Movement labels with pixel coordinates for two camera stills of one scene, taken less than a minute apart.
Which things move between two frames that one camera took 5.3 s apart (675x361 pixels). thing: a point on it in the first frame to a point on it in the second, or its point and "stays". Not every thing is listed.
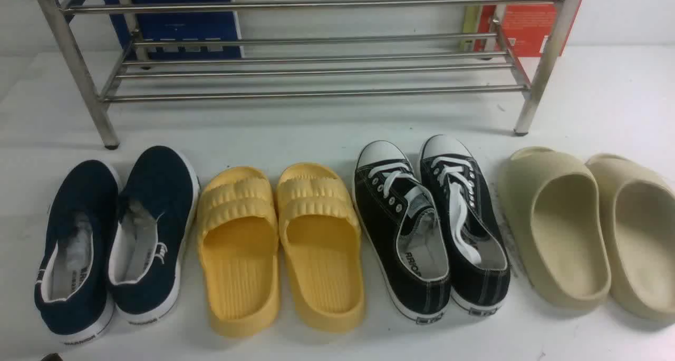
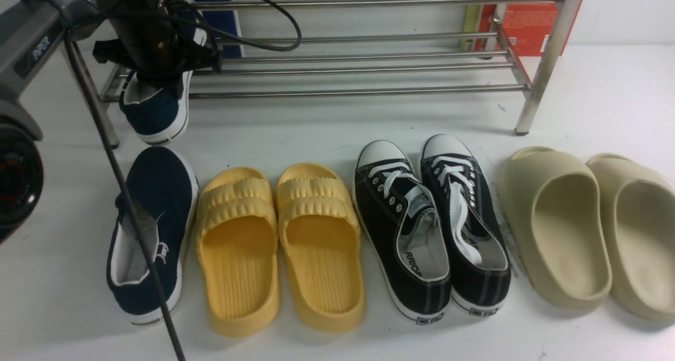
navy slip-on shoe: [74, 288] to [157, 107]
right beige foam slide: [638, 209] stays
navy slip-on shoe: [158, 201] stays
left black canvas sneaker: [404, 222] stays
